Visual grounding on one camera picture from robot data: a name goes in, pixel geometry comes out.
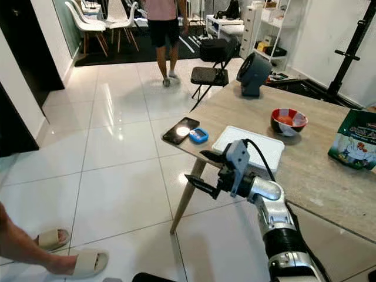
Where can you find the small blue gadget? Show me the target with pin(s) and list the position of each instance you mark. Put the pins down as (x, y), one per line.
(199, 136)

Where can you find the person in black shorts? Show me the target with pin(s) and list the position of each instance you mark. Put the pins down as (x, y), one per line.
(163, 29)

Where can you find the black smartphone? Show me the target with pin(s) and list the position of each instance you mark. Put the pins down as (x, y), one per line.
(179, 131)

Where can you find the bare person leg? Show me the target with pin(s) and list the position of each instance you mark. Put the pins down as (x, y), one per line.
(26, 244)

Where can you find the beige slipper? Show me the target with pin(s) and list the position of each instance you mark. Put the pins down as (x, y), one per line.
(51, 239)
(91, 261)

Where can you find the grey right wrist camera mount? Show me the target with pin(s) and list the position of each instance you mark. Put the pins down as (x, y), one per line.
(237, 154)

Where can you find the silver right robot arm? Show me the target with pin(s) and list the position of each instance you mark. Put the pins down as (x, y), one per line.
(276, 214)

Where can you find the dark grey round fan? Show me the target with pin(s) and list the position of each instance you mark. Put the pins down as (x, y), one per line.
(254, 71)

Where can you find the white chair wooden legs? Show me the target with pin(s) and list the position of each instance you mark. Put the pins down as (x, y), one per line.
(85, 22)
(123, 20)

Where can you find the black slanted pole stand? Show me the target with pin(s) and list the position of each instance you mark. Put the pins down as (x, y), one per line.
(351, 47)

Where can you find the red patterned bowl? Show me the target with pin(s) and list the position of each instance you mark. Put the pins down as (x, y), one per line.
(286, 129)

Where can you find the white lidded container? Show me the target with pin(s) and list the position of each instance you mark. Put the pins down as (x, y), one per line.
(264, 147)

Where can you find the white drawer shelf unit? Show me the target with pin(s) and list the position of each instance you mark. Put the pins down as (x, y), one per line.
(249, 26)

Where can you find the green printed carton box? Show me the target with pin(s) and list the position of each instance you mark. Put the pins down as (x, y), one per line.
(355, 144)

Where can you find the light wooden table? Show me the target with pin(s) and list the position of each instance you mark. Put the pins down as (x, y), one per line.
(317, 176)

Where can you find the dark floor rug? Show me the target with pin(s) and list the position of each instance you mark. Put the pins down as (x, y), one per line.
(126, 54)

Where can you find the black robot leg part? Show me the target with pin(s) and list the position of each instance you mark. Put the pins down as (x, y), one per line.
(153, 278)

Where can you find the low white desk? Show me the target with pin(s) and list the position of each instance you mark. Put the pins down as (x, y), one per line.
(223, 24)

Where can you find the black door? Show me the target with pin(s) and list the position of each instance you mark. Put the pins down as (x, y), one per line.
(23, 47)

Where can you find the orange red fruit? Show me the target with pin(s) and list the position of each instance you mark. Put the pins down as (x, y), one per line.
(286, 119)

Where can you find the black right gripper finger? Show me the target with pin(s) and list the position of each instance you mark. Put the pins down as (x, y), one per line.
(205, 186)
(214, 157)

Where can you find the black folding chair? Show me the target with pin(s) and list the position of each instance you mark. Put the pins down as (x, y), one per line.
(208, 76)

